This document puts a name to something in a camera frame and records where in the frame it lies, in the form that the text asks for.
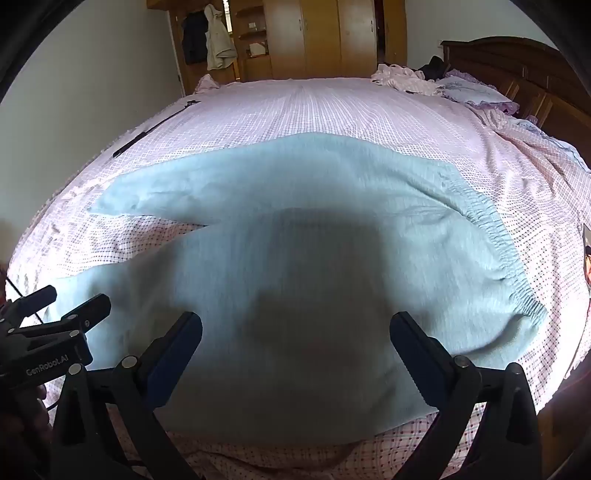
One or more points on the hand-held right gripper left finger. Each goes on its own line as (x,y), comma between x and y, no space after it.
(171,364)

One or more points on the dark hanging jacket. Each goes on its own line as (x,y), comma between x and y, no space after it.
(194,39)

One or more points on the dark wooden headboard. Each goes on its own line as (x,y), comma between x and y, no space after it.
(512,69)

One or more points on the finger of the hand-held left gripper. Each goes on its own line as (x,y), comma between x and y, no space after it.
(90,311)
(34,299)

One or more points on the dark cloth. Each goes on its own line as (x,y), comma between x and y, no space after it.
(431,67)

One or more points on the pink checked bed sheet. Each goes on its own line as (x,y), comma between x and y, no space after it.
(323,110)

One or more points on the pink checked quilt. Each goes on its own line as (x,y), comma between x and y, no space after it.
(540,143)

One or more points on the person's left hand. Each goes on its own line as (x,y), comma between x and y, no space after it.
(27,415)

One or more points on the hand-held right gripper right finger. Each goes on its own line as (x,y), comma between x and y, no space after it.
(415,364)

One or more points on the light blue pants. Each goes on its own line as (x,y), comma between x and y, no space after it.
(286,258)

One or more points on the black folding stick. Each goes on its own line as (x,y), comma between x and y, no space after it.
(152,127)

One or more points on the colourful printed cloth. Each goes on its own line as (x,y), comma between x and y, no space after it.
(587,258)

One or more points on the purple frilled pillow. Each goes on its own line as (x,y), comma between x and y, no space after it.
(471,90)

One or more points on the beige hanging jacket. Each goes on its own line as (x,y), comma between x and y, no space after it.
(219,39)

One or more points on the pink crumpled clothes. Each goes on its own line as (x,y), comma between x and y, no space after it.
(401,78)

